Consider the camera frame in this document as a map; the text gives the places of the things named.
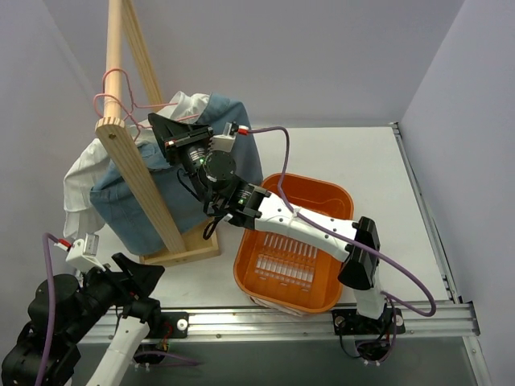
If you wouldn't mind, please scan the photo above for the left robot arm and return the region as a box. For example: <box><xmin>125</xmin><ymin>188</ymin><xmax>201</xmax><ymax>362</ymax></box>
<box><xmin>1</xmin><ymin>232</ymin><xmax>189</xmax><ymax>385</ymax></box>

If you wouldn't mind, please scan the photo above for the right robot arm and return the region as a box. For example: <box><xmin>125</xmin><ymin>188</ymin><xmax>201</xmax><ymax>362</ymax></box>
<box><xmin>153</xmin><ymin>121</ymin><xmax>388</xmax><ymax>332</ymax></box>

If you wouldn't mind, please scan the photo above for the wooden clothes rack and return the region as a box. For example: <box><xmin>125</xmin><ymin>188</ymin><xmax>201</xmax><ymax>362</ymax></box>
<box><xmin>95</xmin><ymin>1</ymin><xmax>220</xmax><ymax>266</ymax></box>

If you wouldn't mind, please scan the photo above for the orange plastic basket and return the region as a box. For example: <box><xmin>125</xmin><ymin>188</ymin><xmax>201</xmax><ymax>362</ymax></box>
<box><xmin>233</xmin><ymin>174</ymin><xmax>354</xmax><ymax>316</ymax></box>

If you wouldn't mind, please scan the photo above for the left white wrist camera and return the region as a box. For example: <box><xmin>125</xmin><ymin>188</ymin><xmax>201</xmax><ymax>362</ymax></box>
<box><xmin>66</xmin><ymin>233</ymin><xmax>103</xmax><ymax>273</ymax></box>

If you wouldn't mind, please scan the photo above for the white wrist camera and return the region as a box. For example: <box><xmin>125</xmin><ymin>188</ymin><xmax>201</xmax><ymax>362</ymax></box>
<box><xmin>210</xmin><ymin>122</ymin><xmax>239</xmax><ymax>153</ymax></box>
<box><xmin>66</xmin><ymin>233</ymin><xmax>103</xmax><ymax>273</ymax></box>

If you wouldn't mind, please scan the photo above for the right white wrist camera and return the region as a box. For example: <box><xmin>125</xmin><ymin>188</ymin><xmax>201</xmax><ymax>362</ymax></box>
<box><xmin>210</xmin><ymin>122</ymin><xmax>239</xmax><ymax>153</ymax></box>

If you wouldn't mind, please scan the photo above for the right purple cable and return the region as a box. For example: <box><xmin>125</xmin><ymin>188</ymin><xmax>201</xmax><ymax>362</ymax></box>
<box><xmin>237</xmin><ymin>126</ymin><xmax>438</xmax><ymax>318</ymax></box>

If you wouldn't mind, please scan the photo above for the aluminium mounting rail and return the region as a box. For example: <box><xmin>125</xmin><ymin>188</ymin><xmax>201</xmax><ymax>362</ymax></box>
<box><xmin>154</xmin><ymin>125</ymin><xmax>479</xmax><ymax>341</ymax></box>

